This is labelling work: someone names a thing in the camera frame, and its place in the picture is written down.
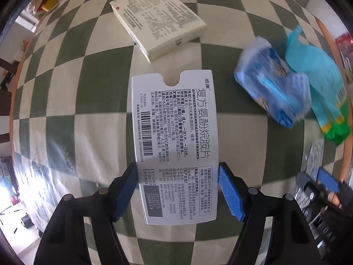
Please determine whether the teal green plastic wrapper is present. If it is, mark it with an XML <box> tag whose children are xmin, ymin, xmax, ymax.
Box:
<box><xmin>285</xmin><ymin>26</ymin><xmax>351</xmax><ymax>145</ymax></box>

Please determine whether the blue tissue packet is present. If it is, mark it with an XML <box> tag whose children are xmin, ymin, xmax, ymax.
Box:
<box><xmin>234</xmin><ymin>36</ymin><xmax>312</xmax><ymax>129</ymax></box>

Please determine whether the white medicine carton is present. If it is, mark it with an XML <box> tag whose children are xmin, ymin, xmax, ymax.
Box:
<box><xmin>131</xmin><ymin>70</ymin><xmax>219</xmax><ymax>225</ymax></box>

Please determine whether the white medicine box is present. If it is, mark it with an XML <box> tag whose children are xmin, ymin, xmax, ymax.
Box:
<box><xmin>110</xmin><ymin>0</ymin><xmax>207</xmax><ymax>62</ymax></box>

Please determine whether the green white checkered tablecloth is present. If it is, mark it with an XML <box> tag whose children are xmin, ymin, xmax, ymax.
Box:
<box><xmin>9</xmin><ymin>0</ymin><xmax>348</xmax><ymax>265</ymax></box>

